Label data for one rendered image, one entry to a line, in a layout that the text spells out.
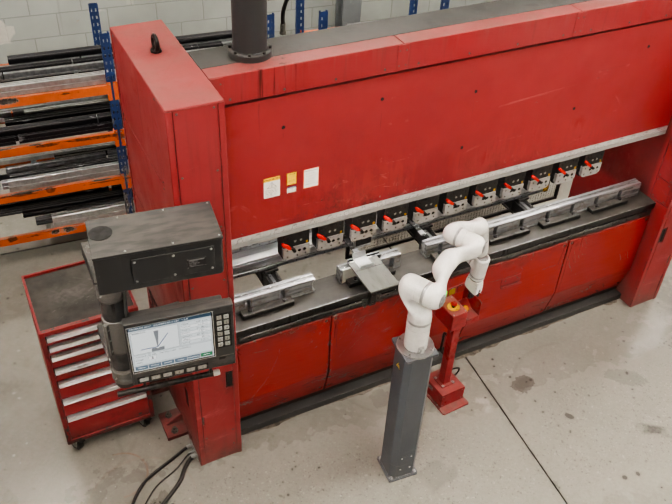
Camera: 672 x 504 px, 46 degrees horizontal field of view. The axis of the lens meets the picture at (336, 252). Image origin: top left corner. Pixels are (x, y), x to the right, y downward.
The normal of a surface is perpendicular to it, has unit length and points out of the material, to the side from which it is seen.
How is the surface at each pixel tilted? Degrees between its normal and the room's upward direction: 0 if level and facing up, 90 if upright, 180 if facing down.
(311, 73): 90
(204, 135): 90
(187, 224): 1
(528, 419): 0
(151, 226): 0
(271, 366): 90
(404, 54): 90
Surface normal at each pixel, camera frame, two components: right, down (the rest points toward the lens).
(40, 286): 0.04, -0.77
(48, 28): 0.37, 0.60
